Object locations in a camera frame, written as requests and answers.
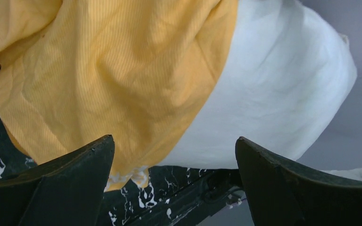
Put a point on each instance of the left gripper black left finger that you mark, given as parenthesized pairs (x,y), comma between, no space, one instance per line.
(66,191)

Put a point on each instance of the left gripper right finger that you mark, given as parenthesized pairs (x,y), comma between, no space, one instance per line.
(283,192)

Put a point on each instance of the orange printed pillowcase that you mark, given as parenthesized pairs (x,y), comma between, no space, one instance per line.
(72,71)

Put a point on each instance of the white pillow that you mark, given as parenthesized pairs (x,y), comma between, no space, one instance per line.
(287,74)

